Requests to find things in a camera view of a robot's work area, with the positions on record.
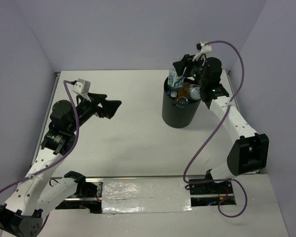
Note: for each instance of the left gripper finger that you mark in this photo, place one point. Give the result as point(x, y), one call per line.
point(97, 98)
point(110, 107)

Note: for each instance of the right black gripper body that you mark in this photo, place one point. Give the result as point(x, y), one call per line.
point(194, 69)

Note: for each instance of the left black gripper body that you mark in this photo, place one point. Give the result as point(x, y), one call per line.
point(90, 109)

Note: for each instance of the clear bottle green label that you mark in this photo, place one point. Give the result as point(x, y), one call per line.
point(174, 81)

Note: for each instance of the clear square plastic bottle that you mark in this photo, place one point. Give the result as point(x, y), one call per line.
point(194, 92)

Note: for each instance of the orange juice bottle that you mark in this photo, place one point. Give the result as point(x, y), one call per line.
point(184, 91)

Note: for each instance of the clear bottle blue cap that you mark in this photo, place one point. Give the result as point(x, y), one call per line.
point(182, 102)

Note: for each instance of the clear water bottle colourful label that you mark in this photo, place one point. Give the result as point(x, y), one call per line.
point(171, 94)

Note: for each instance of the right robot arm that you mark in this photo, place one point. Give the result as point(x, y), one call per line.
point(250, 149)

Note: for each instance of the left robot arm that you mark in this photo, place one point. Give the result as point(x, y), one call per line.
point(22, 214)

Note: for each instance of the black round bin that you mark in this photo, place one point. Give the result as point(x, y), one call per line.
point(175, 114)

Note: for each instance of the silver foil tape patch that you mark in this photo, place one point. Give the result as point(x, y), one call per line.
point(145, 195)

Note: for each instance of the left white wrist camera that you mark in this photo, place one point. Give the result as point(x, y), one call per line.
point(81, 87)

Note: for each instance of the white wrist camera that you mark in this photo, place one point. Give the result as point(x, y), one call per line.
point(203, 49)
point(81, 87)

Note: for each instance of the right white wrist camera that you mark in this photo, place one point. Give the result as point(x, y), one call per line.
point(203, 49)

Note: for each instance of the aluminium mounting rail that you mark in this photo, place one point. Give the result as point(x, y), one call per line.
point(199, 196)

